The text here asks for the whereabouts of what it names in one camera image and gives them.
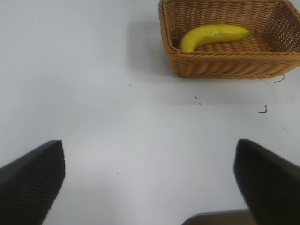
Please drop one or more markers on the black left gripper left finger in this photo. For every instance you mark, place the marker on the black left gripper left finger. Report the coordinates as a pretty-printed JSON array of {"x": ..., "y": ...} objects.
[{"x": 28, "y": 180}]

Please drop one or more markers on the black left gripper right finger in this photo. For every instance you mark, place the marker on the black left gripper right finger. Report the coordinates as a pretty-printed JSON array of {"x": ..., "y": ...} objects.
[{"x": 269, "y": 180}]

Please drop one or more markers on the yellow banana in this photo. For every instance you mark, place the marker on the yellow banana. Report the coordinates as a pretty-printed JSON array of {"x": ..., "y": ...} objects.
[{"x": 211, "y": 35}]

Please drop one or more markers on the tan woven wicker basket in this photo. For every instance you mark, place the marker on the tan woven wicker basket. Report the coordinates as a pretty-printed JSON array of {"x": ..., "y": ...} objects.
[{"x": 234, "y": 63}]

